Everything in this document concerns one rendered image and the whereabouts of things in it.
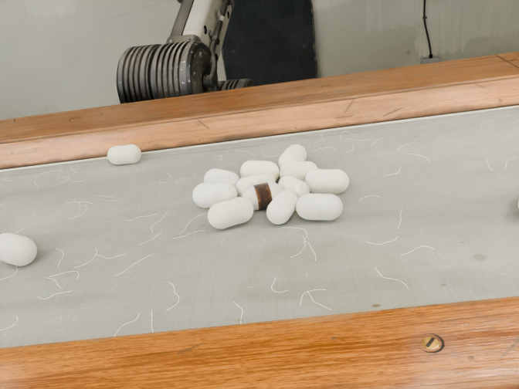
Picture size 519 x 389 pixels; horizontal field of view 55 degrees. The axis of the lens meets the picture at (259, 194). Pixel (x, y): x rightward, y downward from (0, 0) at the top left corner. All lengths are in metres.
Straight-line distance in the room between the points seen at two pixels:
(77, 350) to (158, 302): 0.07
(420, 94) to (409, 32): 1.95
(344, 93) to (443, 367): 0.38
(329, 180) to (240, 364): 0.20
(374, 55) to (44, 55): 1.62
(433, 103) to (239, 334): 0.38
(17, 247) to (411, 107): 0.39
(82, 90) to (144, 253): 2.40
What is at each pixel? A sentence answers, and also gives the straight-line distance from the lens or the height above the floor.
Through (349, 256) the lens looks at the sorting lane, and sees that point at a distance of 0.33.
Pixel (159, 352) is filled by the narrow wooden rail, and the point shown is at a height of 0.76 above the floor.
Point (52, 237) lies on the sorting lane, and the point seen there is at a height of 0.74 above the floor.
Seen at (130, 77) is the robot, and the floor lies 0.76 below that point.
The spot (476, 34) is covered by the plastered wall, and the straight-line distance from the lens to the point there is 2.59.
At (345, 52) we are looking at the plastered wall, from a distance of 2.48.
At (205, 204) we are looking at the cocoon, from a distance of 0.40.
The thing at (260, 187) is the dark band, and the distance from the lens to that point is 0.39.
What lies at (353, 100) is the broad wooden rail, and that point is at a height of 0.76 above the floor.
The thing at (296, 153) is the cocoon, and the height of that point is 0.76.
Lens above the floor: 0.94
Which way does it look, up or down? 28 degrees down
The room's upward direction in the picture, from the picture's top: 9 degrees counter-clockwise
